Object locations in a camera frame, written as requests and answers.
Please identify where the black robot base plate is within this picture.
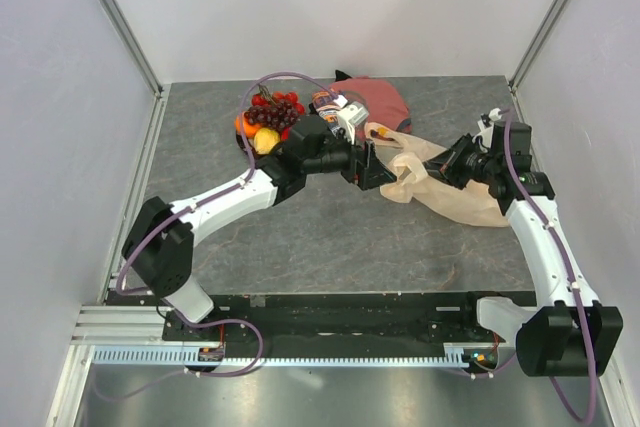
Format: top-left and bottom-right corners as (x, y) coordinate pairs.
(159, 289), (539, 348)

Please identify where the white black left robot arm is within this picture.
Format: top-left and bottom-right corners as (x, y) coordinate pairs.
(121, 116), (397, 340)

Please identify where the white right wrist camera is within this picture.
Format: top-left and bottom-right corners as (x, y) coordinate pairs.
(473, 108), (509, 153)

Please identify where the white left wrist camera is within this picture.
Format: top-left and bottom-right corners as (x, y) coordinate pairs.
(335, 94), (369, 145)

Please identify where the grey slotted cable duct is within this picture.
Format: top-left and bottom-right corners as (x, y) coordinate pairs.
(92, 344), (499, 368)

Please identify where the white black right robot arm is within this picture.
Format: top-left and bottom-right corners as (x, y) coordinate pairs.
(425, 120), (623, 377)

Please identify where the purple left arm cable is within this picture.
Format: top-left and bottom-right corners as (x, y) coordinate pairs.
(115, 71), (351, 298)

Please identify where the orange fruit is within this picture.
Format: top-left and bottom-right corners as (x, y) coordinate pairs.
(234, 112), (263, 139)

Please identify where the red cherry tomatoes cluster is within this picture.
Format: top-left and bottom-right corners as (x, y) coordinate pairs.
(251, 92), (305, 115)

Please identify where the black fruit plate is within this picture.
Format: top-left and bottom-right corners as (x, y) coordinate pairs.
(236, 134), (255, 153)

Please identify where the red printed folded t-shirt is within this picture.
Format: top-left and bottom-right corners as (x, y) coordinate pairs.
(309, 74), (412, 133)

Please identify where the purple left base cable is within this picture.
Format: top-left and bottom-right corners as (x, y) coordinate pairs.
(89, 314), (266, 402)

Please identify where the left aluminium frame post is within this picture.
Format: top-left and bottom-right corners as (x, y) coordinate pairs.
(99, 0), (164, 98)

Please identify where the aluminium cross rail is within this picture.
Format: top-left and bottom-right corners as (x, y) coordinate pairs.
(69, 304), (171, 347)

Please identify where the aluminium frame post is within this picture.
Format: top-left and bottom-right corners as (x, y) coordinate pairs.
(99, 0), (164, 98)
(508, 0), (571, 93)

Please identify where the beige banana print plastic bag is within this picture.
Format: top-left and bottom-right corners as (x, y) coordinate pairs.
(364, 122), (508, 228)

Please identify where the right aluminium frame post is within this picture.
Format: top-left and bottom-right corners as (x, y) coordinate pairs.
(508, 0), (571, 93)

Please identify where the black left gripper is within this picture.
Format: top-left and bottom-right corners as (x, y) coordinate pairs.
(304, 124), (396, 191)

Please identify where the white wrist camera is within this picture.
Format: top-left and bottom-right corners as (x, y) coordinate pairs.
(335, 94), (369, 145)
(473, 108), (509, 153)

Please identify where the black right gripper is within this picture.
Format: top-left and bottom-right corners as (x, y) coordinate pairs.
(418, 132), (501, 190)

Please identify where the yellow pear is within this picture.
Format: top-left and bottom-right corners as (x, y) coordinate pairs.
(253, 127), (281, 155)

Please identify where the black folded garment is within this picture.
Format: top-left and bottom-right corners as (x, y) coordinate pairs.
(307, 68), (359, 121)

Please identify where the dark purple grape bunch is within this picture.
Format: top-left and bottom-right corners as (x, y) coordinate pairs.
(243, 99), (305, 132)

